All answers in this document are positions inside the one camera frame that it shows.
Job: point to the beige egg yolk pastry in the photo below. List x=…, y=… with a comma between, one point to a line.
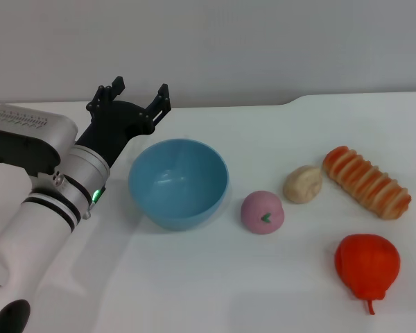
x=303, y=184

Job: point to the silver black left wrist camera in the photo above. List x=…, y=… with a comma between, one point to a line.
x=21, y=145

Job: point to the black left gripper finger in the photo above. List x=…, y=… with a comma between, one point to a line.
x=159, y=104
x=105, y=95

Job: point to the red orange persimmon toy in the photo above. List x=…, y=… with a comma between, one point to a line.
x=365, y=265

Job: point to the pink round pastry green leaf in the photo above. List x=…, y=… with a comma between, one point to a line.
x=260, y=211

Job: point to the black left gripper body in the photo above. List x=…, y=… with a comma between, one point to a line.
x=114, y=125

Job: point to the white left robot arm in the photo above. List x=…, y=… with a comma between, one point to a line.
x=38, y=225

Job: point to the blue plastic bowl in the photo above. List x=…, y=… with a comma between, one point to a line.
x=177, y=180

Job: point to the orange striped bread roll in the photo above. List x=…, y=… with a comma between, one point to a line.
x=365, y=182

